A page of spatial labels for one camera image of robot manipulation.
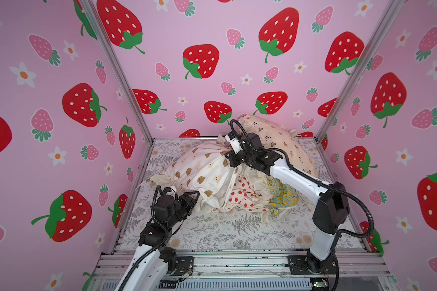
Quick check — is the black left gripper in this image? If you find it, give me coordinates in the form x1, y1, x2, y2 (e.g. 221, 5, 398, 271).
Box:
165, 190, 199, 231

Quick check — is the red strawberry print pillow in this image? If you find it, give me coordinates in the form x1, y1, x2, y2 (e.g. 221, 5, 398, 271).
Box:
221, 167, 273, 213

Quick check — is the cream bear print pillow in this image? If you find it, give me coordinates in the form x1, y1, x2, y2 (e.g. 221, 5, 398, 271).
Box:
150, 137, 243, 212

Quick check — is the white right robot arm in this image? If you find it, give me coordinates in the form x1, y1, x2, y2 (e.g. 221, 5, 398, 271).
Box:
225, 132, 349, 274

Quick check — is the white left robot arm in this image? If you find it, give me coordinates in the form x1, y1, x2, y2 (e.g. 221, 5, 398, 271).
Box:
115, 186, 200, 291

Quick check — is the beige animal print pillow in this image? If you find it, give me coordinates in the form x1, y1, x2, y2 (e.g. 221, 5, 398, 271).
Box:
239, 115, 318, 177

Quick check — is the floral pattern table mat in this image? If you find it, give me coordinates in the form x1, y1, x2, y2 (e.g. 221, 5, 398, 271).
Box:
116, 137, 365, 252

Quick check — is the yellow lemon print pillow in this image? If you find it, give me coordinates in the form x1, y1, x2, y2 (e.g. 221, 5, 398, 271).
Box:
267, 177, 299, 218

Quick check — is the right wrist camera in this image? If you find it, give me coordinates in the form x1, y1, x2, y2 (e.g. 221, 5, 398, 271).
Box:
225, 132, 242, 154

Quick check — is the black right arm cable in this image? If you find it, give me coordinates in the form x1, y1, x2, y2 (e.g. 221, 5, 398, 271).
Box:
229, 119, 375, 239

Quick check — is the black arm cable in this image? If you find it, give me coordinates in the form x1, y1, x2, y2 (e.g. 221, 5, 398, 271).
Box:
116, 184, 179, 291
229, 119, 375, 239

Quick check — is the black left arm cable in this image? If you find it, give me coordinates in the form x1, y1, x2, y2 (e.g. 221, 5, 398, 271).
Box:
116, 184, 179, 291

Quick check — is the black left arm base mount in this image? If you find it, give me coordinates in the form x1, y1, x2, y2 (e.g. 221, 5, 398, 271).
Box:
160, 247, 194, 278

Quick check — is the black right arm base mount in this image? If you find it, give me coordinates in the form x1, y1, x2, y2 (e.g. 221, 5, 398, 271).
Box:
285, 251, 339, 275

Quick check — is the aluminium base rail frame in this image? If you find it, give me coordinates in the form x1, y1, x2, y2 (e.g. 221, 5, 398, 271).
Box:
88, 249, 400, 291

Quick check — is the aluminium frame corner post right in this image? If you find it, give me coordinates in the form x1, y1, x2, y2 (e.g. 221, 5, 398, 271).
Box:
314, 0, 404, 146

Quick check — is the aluminium frame corner post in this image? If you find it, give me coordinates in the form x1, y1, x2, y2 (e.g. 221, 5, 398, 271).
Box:
80, 0, 154, 145
314, 0, 404, 146

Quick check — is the aluminium frame corner post left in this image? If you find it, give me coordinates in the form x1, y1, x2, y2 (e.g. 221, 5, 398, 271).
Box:
80, 0, 154, 145

